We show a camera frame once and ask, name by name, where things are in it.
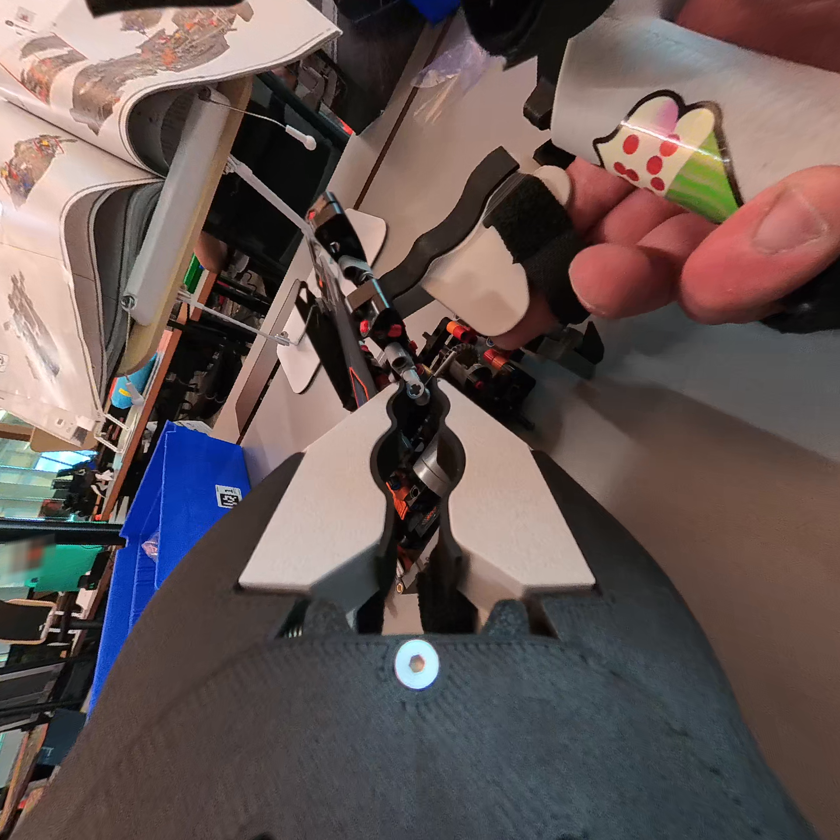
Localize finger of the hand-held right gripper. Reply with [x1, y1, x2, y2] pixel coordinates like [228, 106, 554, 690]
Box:
[379, 147, 521, 309]

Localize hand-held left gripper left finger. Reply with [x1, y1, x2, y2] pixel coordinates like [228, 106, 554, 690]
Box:
[238, 384, 401, 601]

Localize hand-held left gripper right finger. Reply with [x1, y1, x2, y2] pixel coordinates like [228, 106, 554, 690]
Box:
[438, 381, 597, 608]

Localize black lego sub-assembly red pins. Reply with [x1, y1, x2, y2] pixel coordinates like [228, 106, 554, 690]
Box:
[420, 314, 605, 427]

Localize large lego vehicle model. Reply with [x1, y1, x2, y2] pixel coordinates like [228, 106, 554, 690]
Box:
[295, 190, 460, 592]

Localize open lego instruction booklet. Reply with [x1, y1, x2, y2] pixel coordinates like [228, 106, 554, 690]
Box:
[0, 0, 343, 447]

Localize person's right hand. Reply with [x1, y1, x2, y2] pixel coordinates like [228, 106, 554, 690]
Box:
[489, 0, 840, 349]

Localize plain blue plastic bin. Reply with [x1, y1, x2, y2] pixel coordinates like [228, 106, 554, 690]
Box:
[88, 512, 172, 713]

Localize cyan bottle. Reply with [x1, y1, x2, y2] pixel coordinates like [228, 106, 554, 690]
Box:
[112, 354, 158, 408]

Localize black metal pole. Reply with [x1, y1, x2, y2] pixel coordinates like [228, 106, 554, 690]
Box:
[0, 521, 126, 546]

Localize teal container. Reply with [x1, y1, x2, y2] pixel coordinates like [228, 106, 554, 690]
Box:
[39, 543, 99, 592]

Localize white book stand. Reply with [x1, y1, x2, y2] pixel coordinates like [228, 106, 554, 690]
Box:
[123, 85, 388, 395]

